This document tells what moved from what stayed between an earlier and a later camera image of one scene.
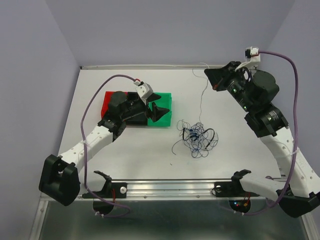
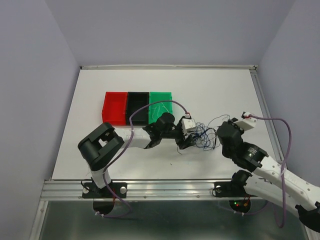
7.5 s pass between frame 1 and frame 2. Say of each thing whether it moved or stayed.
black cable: moved
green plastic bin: stayed
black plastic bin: stayed
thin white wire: moved
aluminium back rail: stayed
